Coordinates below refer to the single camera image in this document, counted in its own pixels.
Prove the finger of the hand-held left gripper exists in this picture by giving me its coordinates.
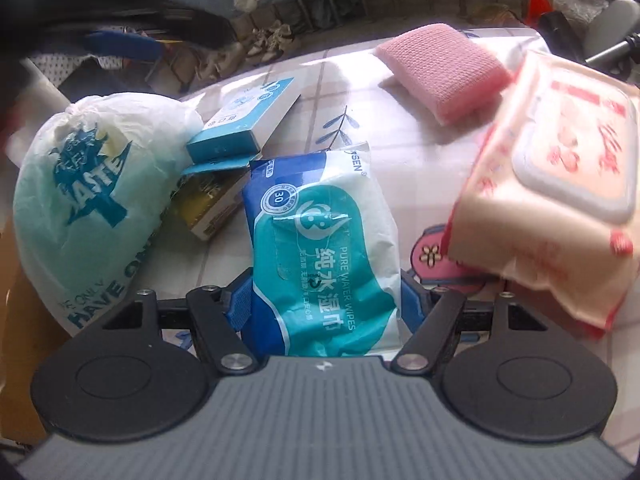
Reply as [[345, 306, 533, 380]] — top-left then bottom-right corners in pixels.
[[87, 30, 166, 63]]

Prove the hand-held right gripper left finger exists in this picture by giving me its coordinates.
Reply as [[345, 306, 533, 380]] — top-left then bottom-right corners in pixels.
[[102, 267, 258, 375]]

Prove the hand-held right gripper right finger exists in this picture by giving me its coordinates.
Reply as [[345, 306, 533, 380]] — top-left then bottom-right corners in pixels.
[[392, 269, 548, 375]]

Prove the blue wet wipes pack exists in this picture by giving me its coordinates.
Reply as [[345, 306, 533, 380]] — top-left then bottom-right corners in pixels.
[[241, 141, 403, 358]]

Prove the blue white carton box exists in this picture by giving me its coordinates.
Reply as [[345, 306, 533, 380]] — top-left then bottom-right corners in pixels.
[[181, 77, 302, 176]]

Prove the pink sponge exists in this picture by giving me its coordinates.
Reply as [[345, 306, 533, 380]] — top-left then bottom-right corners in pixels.
[[375, 25, 513, 126]]

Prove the yellow carton box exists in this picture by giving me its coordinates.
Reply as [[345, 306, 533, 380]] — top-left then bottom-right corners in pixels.
[[172, 167, 251, 241]]

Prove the pair of beige shoes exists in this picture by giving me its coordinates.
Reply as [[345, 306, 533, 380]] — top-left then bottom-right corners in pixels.
[[245, 20, 296, 63]]

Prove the printed tablecloth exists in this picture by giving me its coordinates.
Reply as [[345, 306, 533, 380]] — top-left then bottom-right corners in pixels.
[[0, 25, 640, 341]]

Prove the green printed plastic bag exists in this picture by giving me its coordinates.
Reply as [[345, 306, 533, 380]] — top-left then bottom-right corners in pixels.
[[12, 92, 206, 337]]

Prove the pink wet wipes pack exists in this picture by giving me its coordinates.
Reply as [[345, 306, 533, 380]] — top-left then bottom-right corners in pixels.
[[445, 50, 640, 343]]

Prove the wheelchair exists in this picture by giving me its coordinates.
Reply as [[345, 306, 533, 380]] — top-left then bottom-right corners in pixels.
[[525, 0, 640, 81]]

